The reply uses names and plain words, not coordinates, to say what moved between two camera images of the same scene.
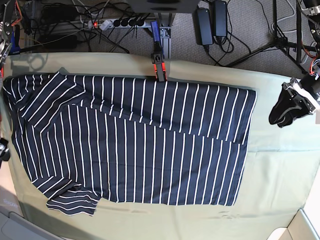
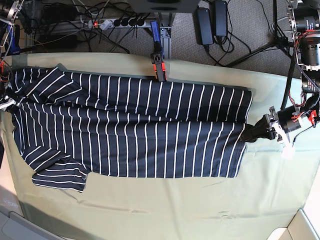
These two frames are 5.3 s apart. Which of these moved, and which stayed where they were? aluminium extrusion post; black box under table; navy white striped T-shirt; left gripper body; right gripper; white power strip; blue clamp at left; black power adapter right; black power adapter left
Moved: navy white striped T-shirt; left gripper body; right gripper
Stayed: black box under table; aluminium extrusion post; black power adapter right; black power adapter left; blue clamp at left; white power strip
